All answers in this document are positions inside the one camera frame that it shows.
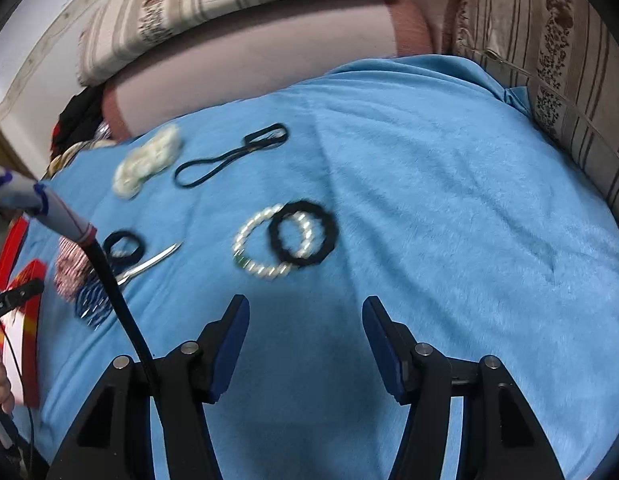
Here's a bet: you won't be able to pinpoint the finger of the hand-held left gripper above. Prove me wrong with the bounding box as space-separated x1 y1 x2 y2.
0 279 45 324

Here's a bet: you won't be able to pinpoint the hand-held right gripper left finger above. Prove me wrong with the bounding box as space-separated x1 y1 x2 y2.
44 294 251 480

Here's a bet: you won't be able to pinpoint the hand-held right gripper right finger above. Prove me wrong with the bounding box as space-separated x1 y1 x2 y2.
362 296 566 480

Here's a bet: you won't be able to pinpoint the pearl bracelet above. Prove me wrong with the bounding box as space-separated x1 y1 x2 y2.
232 203 321 281

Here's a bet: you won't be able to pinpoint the pink hair clip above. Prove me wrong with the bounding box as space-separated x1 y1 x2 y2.
55 237 93 302

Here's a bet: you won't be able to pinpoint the red box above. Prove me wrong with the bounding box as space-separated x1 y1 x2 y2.
0 214 46 409

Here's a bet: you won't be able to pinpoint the silver scissors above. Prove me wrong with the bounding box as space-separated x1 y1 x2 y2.
114 241 184 289

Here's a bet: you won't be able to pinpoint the black scrunchie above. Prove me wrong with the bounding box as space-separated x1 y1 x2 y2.
267 199 339 267

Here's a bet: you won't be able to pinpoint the beige patterned cloth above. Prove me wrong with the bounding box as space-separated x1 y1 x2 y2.
43 139 118 179

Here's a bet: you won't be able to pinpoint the blue blanket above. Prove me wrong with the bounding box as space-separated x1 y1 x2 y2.
25 55 619 480

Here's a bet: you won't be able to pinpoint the white fluffy scrunchie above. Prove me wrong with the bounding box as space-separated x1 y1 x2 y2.
112 124 184 199

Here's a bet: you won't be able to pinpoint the black cloth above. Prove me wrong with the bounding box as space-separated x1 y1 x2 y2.
51 87 108 162

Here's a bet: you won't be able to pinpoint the black elastic headband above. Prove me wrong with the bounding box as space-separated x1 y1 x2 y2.
174 122 290 192

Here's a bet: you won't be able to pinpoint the pink sofa cushion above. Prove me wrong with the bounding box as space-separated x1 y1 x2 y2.
101 0 436 142

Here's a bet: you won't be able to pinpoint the striped floral cushion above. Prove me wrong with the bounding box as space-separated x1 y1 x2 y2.
441 0 619 217
76 0 411 87

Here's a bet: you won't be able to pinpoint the black cable with white sleeve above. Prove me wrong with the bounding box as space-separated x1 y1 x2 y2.
0 162 163 402

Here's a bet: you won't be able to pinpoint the small black hair tie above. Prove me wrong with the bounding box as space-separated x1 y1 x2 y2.
102 230 145 267

